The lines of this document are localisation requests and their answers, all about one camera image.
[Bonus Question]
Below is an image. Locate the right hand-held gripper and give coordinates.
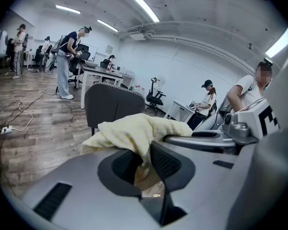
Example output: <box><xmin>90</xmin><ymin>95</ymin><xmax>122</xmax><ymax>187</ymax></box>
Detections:
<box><xmin>163</xmin><ymin>96</ymin><xmax>281</xmax><ymax>155</ymax></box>

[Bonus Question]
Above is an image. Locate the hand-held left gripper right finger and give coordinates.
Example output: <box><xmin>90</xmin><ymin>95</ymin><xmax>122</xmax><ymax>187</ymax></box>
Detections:
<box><xmin>150</xmin><ymin>140</ymin><xmax>240</xmax><ymax>230</ymax></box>

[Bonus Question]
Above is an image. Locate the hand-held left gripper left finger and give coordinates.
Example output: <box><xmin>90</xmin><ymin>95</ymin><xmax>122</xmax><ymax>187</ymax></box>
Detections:
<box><xmin>21</xmin><ymin>149</ymin><xmax>159</xmax><ymax>230</ymax></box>

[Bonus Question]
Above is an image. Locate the pale yellow clothing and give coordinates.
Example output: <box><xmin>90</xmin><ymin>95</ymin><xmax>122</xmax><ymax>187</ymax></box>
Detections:
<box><xmin>81</xmin><ymin>113</ymin><xmax>193</xmax><ymax>171</ymax></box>

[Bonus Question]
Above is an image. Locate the grey upholstered chair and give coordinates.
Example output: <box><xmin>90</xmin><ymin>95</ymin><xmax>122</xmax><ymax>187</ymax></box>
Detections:
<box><xmin>84</xmin><ymin>81</ymin><xmax>146</xmax><ymax>137</ymax></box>

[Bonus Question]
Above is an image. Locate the person's right forearm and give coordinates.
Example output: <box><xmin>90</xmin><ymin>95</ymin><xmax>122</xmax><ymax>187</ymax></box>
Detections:
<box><xmin>226</xmin><ymin>84</ymin><xmax>245</xmax><ymax>113</ymax></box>

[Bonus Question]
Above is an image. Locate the black office chair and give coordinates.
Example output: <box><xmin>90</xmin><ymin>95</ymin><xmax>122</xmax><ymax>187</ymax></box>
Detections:
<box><xmin>68</xmin><ymin>44</ymin><xmax>91</xmax><ymax>89</ymax></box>
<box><xmin>31</xmin><ymin>45</ymin><xmax>44</xmax><ymax>69</ymax></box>
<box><xmin>144</xmin><ymin>77</ymin><xmax>167</xmax><ymax>116</ymax></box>

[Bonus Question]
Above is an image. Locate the white side table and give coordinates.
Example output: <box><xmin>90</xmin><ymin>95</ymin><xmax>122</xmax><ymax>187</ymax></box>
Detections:
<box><xmin>164</xmin><ymin>100</ymin><xmax>195</xmax><ymax>125</ymax></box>

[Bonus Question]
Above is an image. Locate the person's white t-shirt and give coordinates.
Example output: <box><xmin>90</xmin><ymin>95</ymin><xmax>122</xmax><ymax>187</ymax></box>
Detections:
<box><xmin>234</xmin><ymin>74</ymin><xmax>267</xmax><ymax>110</ymax></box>

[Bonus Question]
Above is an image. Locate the grey desk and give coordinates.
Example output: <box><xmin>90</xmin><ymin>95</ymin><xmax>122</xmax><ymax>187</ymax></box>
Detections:
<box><xmin>119</xmin><ymin>71</ymin><xmax>135</xmax><ymax>91</ymax></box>

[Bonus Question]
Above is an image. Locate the ceiling air conditioner unit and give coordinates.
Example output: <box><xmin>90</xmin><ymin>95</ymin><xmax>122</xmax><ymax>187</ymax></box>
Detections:
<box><xmin>125</xmin><ymin>25</ymin><xmax>157</xmax><ymax>41</ymax></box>

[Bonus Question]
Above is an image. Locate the grey-top desk with white legs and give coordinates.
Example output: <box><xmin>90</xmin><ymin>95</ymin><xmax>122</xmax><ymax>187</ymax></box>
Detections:
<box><xmin>80</xmin><ymin>62</ymin><xmax>125</xmax><ymax>110</ymax></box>

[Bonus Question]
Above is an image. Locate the ceiling light strip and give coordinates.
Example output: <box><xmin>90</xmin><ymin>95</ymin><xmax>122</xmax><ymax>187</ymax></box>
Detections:
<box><xmin>128</xmin><ymin>0</ymin><xmax>160</xmax><ymax>23</ymax></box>
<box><xmin>96</xmin><ymin>19</ymin><xmax>119</xmax><ymax>33</ymax></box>
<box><xmin>264</xmin><ymin>26</ymin><xmax>288</xmax><ymax>59</ymax></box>
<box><xmin>55</xmin><ymin>4</ymin><xmax>82</xmax><ymax>15</ymax></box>

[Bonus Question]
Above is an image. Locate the white bowl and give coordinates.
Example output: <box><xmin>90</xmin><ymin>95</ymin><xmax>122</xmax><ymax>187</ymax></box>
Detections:
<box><xmin>84</xmin><ymin>60</ymin><xmax>99</xmax><ymax>69</ymax></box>

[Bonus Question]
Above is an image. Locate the white cable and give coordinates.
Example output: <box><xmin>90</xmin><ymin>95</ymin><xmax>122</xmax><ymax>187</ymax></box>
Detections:
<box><xmin>11</xmin><ymin>80</ymin><xmax>61</xmax><ymax>132</ymax></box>

